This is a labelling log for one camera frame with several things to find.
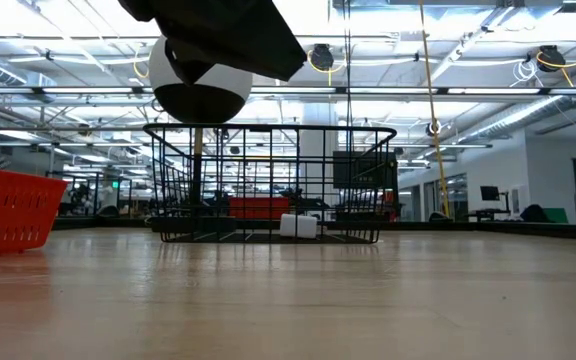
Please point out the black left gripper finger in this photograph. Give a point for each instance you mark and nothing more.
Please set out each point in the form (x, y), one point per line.
(228, 30)
(188, 62)

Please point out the small white charger cube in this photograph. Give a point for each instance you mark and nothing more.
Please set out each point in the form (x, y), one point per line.
(288, 226)

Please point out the large white wall charger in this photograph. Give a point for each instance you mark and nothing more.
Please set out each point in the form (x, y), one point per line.
(307, 227)

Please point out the red storage bin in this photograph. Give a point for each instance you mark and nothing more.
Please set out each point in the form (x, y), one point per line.
(258, 207)

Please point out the white globe table lamp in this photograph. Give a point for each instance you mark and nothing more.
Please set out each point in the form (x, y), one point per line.
(198, 105)

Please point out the black display panel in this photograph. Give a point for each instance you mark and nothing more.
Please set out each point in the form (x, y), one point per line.
(363, 170)

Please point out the red plastic basket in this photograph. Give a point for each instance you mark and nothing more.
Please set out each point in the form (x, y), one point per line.
(13, 215)

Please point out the black computer monitor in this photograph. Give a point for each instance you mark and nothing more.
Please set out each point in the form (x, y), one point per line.
(489, 193)

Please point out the black bag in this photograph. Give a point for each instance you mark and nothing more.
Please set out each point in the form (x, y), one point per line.
(533, 215)

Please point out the green panel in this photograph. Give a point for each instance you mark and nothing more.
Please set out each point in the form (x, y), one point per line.
(558, 216)

